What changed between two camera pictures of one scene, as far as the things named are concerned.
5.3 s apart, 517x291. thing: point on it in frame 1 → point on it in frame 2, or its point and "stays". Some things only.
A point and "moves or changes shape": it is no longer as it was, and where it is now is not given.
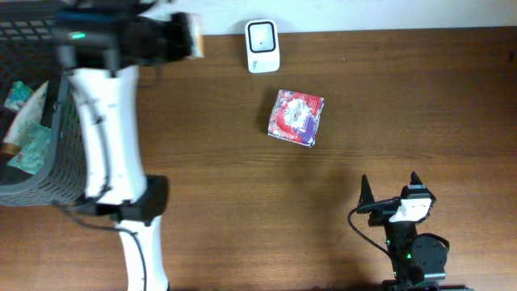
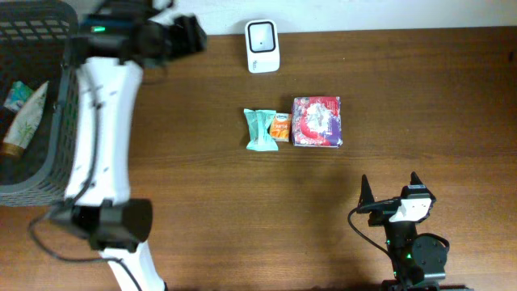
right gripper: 366,197 stays
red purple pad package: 295,117 → 317,121
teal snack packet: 35,150 → 259,121
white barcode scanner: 262,38 stays
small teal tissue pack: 19,92 stays
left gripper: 177,41 stays
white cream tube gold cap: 27,117 stays
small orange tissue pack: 198,35 moves or changes shape
